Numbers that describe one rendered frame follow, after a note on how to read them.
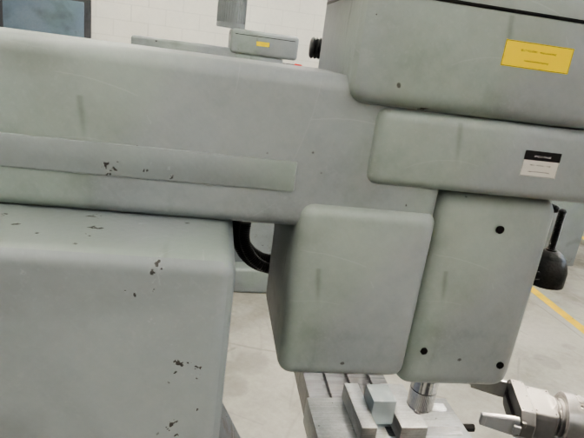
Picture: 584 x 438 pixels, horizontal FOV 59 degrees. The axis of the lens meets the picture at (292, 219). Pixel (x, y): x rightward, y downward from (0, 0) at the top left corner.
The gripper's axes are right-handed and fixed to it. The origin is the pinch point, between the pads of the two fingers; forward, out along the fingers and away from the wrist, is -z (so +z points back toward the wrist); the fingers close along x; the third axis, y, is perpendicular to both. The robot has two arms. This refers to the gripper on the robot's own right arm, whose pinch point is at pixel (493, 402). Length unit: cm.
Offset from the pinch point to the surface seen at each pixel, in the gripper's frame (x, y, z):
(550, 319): -328, 124, 130
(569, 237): -448, 85, 170
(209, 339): 34, -22, -42
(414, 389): 1.5, -0.1, -13.8
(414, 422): -12.8, 17.2, -10.0
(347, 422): -12.9, 21.2, -23.7
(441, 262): 11.8, -28.3, -15.7
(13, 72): 31, -48, -68
